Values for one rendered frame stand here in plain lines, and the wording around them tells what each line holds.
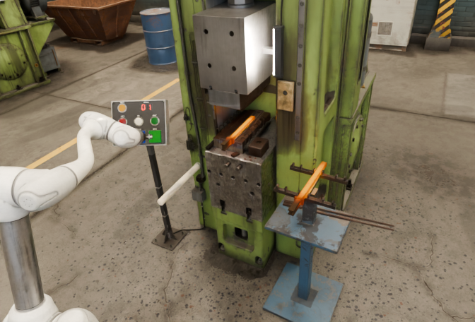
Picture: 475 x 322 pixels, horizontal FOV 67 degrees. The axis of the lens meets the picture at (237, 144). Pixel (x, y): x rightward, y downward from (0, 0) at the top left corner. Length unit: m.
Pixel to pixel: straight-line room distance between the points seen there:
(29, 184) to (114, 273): 1.64
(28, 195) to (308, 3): 1.39
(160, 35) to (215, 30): 4.73
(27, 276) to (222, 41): 1.32
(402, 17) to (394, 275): 5.05
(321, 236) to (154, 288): 1.27
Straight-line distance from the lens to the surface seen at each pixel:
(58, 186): 1.33
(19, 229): 1.49
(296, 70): 1.91
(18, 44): 6.61
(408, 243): 3.02
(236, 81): 1.92
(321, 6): 1.80
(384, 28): 7.07
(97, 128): 1.77
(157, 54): 6.68
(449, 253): 3.05
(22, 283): 1.59
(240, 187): 2.20
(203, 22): 1.91
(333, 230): 2.00
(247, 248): 2.58
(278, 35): 1.85
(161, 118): 2.22
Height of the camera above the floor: 2.08
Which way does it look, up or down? 32 degrees down
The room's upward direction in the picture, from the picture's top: 4 degrees counter-clockwise
